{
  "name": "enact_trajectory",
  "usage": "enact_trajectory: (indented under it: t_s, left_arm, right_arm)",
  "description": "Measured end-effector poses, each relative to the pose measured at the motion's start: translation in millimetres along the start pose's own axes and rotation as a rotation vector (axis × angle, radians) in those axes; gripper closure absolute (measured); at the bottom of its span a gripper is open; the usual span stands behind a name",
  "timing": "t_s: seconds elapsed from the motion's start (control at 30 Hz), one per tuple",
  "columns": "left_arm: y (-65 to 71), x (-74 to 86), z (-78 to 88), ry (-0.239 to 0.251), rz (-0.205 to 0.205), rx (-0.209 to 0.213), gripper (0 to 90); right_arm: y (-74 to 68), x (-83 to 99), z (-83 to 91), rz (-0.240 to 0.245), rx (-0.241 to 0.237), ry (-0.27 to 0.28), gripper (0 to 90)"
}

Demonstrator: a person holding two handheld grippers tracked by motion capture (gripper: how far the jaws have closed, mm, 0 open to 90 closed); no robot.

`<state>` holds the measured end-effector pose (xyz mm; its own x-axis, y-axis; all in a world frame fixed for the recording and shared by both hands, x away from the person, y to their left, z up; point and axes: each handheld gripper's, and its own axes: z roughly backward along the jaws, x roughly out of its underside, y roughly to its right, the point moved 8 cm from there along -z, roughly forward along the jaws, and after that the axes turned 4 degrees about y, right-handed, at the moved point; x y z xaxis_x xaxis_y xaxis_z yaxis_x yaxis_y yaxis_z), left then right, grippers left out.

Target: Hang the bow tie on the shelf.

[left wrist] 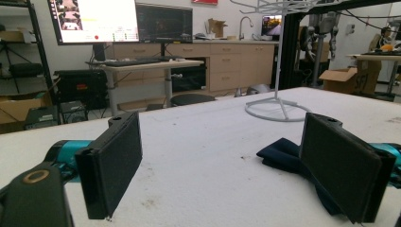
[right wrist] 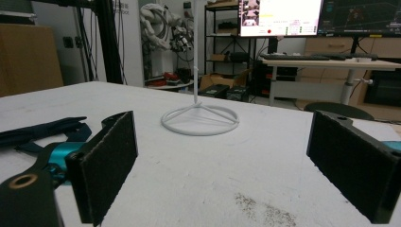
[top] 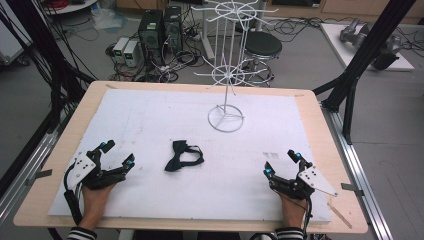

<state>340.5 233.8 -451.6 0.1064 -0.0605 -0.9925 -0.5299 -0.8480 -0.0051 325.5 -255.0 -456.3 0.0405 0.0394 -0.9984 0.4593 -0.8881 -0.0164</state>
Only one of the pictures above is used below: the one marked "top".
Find black computer tower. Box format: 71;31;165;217
163;5;184;54
137;9;165;66

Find black bow tie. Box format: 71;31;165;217
164;139;205;173

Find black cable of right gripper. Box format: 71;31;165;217
301;196;314;240

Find person's right hand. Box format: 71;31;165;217
279;193;308;222

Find black frame with cables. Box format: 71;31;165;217
0;0;96;134

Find black metal frame strut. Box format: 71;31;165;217
312;0;418;145

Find white foam mat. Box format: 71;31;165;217
48;88;333;225

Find grey power supply unit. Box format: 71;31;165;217
122;40;140;68
112;36;130;64

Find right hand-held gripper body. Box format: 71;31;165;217
269;159;339;201

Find white round table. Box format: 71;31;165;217
42;0;99;16

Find white wire display rack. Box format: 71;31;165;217
190;0;280;134

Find white floor board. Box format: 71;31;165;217
319;22;415;72

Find person's left hand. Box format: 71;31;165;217
79;184;116;221

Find small metal clamp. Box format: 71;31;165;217
340;182;365;198
25;169;54;187

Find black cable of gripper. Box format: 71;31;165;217
301;196;314;240
62;162;84;226

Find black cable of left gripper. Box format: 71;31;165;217
62;162;84;226

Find black round stool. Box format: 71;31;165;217
244;30;283;86

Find aluminium rail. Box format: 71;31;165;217
0;109;76;219
320;102;395;240

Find thin wooden stick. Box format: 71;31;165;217
327;202;353;230

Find clear plastic bag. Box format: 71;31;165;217
90;7;128;32

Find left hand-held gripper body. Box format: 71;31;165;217
67;148;128;192

